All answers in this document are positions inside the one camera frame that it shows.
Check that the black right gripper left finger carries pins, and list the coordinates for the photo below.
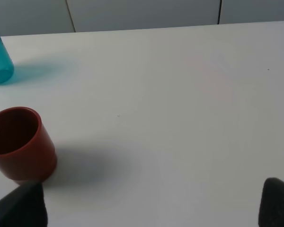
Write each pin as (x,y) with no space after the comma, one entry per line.
(24,207)

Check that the red plastic cup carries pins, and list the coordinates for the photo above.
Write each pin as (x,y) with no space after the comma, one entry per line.
(27,152)

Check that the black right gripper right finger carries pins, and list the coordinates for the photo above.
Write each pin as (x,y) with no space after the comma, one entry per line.
(271,210)

